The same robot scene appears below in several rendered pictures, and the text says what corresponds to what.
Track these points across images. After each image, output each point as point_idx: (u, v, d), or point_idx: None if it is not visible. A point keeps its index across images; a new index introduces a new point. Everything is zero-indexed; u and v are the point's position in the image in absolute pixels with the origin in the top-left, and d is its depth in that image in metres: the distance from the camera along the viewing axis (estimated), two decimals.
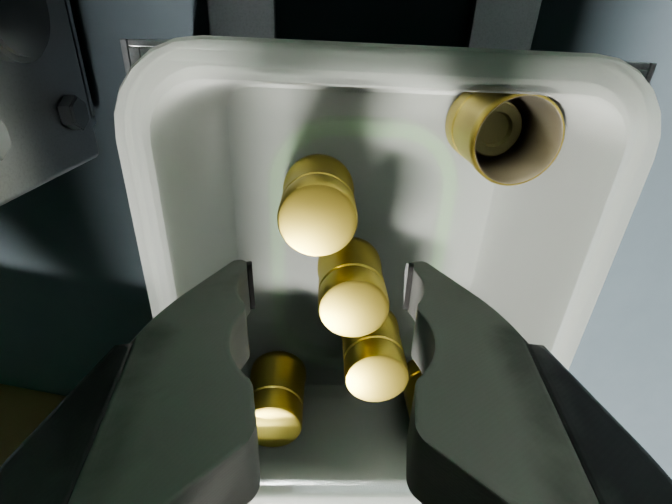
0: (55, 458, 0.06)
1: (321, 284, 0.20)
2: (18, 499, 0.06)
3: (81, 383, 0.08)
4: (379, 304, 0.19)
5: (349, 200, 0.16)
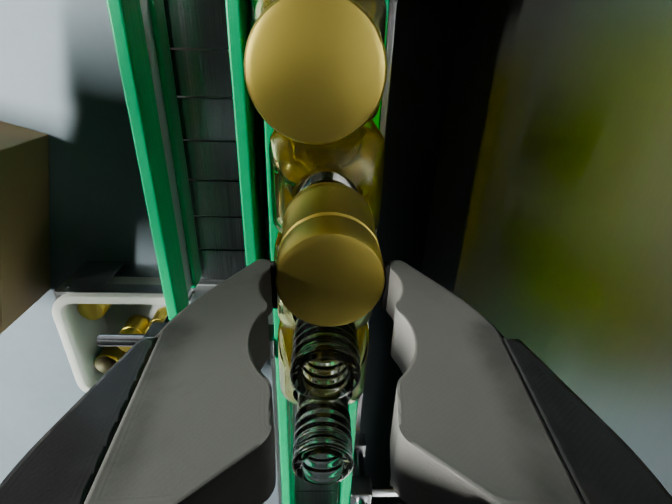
0: (79, 447, 0.07)
1: (163, 321, 0.56)
2: (42, 485, 0.06)
3: (106, 375, 0.08)
4: None
5: (375, 255, 0.12)
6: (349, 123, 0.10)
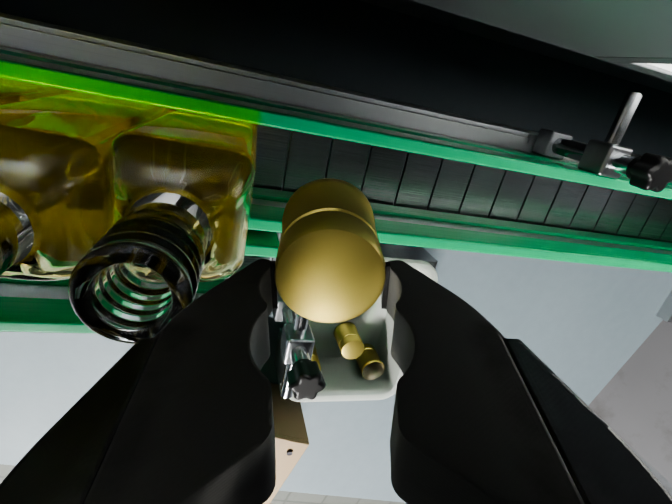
0: (79, 447, 0.07)
1: (376, 280, 0.13)
2: (42, 485, 0.06)
3: (106, 375, 0.08)
4: (291, 290, 0.12)
5: None
6: None
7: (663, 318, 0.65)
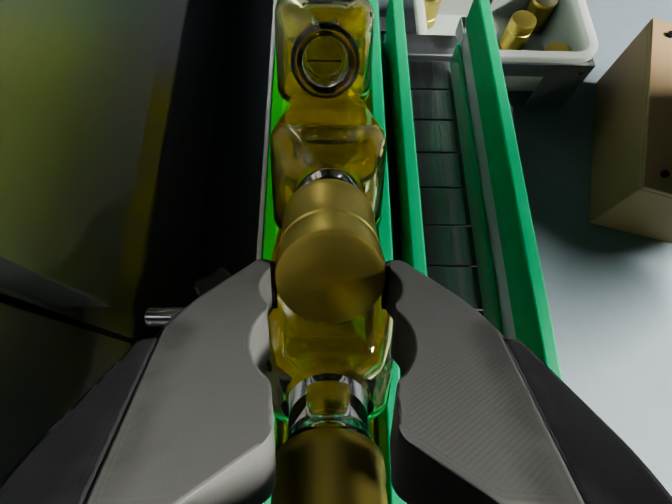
0: (78, 447, 0.07)
1: (376, 280, 0.13)
2: (42, 485, 0.06)
3: (106, 375, 0.08)
4: (291, 290, 0.12)
5: None
6: None
7: None
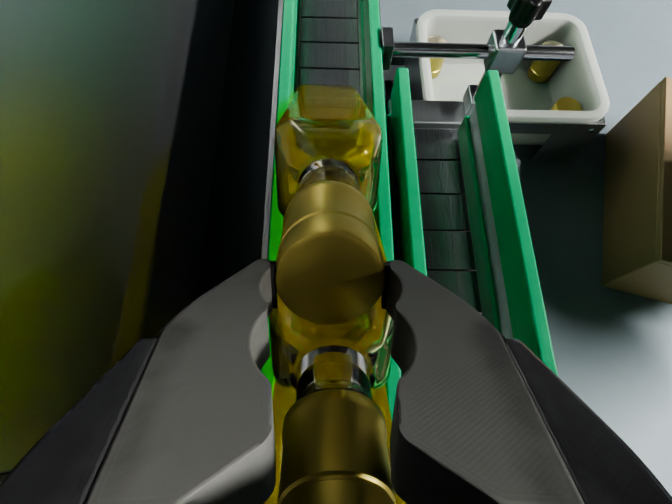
0: (79, 447, 0.07)
1: None
2: (42, 485, 0.06)
3: (106, 375, 0.08)
4: None
5: None
6: None
7: None
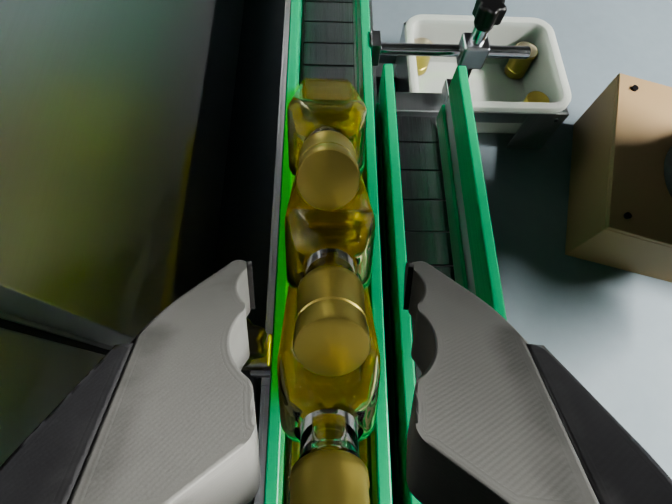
0: (55, 458, 0.06)
1: (364, 344, 0.19)
2: (18, 499, 0.06)
3: (81, 383, 0.08)
4: (305, 355, 0.18)
5: None
6: None
7: None
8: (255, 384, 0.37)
